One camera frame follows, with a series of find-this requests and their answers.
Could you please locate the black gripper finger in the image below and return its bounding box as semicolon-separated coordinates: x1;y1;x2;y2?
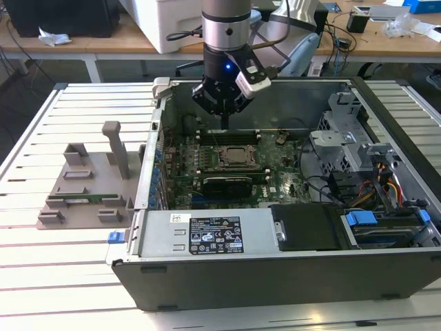
192;82;225;129
225;91;255;129

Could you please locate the silver CPU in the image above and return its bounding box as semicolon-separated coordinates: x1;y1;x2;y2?
225;148;252;163

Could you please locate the CPU socket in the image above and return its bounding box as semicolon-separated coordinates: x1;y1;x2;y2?
216;143;262;170

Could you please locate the black RAM slot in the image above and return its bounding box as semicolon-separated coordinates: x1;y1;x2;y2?
199;139;260;145
199;129;260;134
199;135;260;141
199;132;260;137

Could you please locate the grey case latch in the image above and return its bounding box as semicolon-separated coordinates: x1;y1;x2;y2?
151;77;172;101

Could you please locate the white plastic box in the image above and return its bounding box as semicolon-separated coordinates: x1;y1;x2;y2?
155;0;204;54

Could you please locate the green RAM stick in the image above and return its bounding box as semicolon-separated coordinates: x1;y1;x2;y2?
201;166;267;178
47;192;120;205

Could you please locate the black graphics card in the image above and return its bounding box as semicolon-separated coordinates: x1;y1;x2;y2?
201;176;255;199

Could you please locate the green motherboard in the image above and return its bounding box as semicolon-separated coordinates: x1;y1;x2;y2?
161;132;311;210

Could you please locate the metal drive cage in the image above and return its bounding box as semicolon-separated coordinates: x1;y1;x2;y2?
308;90;411;208

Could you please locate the blue expansion slot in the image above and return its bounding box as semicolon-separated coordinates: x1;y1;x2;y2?
191;197;223;208

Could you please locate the large black box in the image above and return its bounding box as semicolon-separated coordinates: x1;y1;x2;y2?
315;7;330;35

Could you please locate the grey parts rack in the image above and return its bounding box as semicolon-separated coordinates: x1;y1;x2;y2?
36;120;145;231

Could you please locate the small black box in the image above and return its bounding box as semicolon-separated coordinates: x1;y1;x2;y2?
346;12;370;34

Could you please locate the silver power supply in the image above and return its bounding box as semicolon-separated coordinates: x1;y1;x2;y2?
129;208;282;259

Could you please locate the wooden desk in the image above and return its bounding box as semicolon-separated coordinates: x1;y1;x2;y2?
0;0;441;66

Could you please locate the hard disk in blue carrier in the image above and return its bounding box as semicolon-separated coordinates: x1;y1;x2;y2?
340;208;432;250

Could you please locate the black computer case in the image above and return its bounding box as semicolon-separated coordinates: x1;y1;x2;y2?
5;0;122;39

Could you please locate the crumpled white paper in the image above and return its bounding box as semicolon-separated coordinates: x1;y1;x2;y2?
37;26;73;48

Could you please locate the white tray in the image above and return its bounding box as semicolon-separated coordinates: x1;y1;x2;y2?
368;3;413;22

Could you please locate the clear plastic bag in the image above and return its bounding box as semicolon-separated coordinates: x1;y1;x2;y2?
382;13;421;39

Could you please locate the black PC case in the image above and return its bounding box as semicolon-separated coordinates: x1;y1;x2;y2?
105;76;441;313

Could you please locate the blue cardboard box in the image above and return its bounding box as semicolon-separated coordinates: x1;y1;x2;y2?
408;0;441;15

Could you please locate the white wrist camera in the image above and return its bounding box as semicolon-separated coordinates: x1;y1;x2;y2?
234;57;273;94

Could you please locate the coloured power wire bundle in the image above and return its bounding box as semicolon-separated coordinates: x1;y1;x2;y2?
354;163;406;210

